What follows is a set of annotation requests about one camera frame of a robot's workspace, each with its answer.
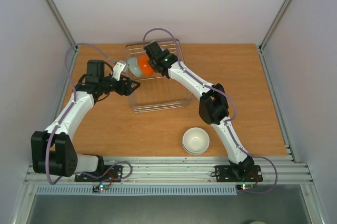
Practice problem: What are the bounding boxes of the aluminium rail frame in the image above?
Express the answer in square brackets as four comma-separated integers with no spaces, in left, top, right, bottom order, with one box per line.
[23,155,314,185]

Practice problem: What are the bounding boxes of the teal patterned ceramic bowl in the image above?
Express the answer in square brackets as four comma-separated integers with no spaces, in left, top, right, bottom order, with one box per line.
[127,57,143,77]

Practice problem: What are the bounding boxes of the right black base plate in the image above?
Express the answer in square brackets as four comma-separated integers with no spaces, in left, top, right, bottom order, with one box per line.
[210,165,263,182]

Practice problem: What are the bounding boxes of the grey slotted cable duct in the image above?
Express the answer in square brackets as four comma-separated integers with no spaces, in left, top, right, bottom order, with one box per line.
[36,185,237,196]

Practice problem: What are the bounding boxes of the chrome wire dish rack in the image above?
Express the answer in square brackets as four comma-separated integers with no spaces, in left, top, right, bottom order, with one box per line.
[125,39,193,113]

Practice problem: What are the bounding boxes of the striped ceramic bowl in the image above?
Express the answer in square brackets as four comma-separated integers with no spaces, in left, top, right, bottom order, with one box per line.
[184,148,208,155]

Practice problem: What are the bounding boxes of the blue zigzag patterned bowl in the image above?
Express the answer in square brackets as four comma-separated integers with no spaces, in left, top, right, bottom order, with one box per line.
[182,127,210,151]

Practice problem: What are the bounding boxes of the white and orange bowl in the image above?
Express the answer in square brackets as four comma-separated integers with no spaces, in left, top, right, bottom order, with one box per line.
[137,55,154,76]

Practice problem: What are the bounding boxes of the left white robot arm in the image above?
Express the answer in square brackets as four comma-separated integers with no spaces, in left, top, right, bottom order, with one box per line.
[31,60,140,181]

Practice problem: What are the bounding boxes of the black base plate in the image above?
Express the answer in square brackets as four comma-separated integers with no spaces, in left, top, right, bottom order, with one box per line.
[210,165,263,182]
[74,165,123,182]

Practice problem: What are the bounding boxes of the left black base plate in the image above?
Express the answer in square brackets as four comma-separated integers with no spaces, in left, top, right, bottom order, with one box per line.
[74,165,123,182]

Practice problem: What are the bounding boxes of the small circuit board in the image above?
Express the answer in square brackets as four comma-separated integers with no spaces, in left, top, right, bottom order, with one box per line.
[236,184,256,191]
[92,184,109,193]

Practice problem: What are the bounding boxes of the left small circuit board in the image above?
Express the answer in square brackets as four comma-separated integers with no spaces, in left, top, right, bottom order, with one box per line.
[92,184,109,193]

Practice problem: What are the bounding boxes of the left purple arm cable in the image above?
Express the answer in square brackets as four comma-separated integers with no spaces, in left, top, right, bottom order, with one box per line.
[45,42,134,186]

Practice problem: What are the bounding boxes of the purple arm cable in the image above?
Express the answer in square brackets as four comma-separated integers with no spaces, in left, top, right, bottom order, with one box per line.
[45,42,134,186]
[142,27,278,195]

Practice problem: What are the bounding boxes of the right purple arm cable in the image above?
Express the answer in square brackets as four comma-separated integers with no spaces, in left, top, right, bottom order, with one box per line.
[142,27,278,195]

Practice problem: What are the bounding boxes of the right small circuit board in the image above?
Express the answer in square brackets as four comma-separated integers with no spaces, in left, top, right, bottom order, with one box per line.
[236,184,256,191]

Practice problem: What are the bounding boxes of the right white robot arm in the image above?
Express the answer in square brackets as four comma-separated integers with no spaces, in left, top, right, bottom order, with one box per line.
[144,41,254,181]

